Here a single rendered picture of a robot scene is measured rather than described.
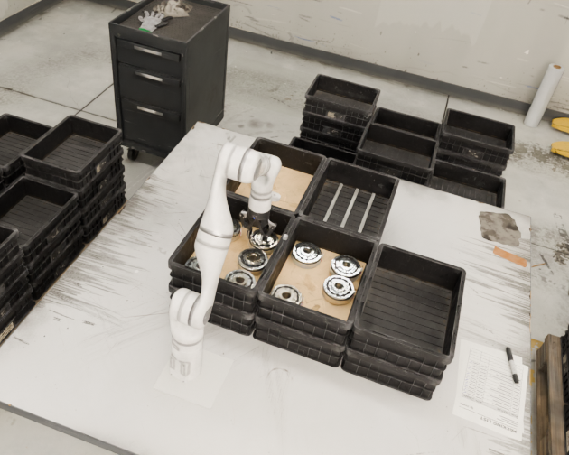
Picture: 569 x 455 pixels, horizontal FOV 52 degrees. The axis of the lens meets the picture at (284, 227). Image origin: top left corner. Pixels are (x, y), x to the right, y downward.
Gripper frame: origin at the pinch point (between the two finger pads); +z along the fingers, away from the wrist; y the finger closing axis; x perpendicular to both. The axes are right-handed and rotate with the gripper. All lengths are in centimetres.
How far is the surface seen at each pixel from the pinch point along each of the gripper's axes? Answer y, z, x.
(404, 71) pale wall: -17, 77, 320
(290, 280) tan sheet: 18.4, 2.5, -10.4
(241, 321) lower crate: 10.7, 8.4, -29.6
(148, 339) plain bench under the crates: -14, 15, -46
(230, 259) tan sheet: -3.2, 2.5, -12.3
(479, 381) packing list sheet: 86, 15, -7
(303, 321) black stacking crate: 30.1, -1.6, -27.4
